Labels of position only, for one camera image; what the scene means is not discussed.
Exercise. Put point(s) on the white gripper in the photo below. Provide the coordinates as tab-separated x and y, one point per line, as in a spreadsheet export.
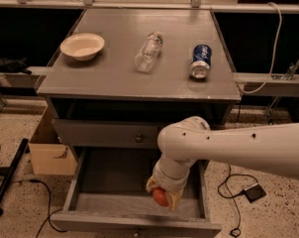
169	181

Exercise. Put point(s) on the red apple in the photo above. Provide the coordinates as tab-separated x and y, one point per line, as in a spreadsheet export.
159	196

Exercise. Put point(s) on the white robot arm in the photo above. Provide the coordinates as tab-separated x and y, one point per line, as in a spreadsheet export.
272	149

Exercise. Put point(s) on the open grey lower drawer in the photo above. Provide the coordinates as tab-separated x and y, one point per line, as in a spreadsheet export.
108	193

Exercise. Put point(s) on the closed grey upper drawer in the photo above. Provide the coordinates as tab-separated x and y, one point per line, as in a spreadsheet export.
108	134

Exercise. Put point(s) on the grey drawer cabinet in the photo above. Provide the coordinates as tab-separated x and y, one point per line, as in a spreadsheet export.
157	67

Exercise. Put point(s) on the black foot pedal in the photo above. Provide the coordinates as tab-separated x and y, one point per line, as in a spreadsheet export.
254	192

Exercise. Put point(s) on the cardboard box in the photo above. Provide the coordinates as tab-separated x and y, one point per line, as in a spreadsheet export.
48	155

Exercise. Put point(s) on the blue soda can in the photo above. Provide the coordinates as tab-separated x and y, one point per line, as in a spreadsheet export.
201	62

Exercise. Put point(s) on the clear plastic water bottle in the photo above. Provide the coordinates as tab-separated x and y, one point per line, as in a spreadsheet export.
147	55

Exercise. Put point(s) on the black metal stand bar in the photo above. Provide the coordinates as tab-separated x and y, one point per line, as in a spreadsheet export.
6	173

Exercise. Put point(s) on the white paper bowl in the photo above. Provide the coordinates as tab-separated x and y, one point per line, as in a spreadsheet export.
82	47

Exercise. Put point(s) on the black bag on shelf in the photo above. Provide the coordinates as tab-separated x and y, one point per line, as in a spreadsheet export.
14	66

